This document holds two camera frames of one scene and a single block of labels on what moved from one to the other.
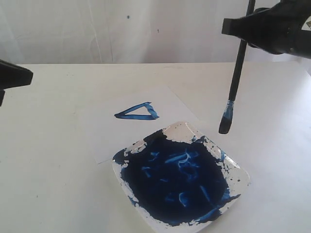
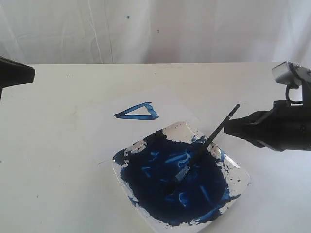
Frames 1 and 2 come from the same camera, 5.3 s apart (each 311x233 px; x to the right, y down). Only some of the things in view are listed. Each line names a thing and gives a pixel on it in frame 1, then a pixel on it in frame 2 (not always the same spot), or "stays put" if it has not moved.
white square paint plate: [176, 178] stays put
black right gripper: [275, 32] -> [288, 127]
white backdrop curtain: [127, 31] stays put
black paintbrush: [226, 120] -> [182, 173]
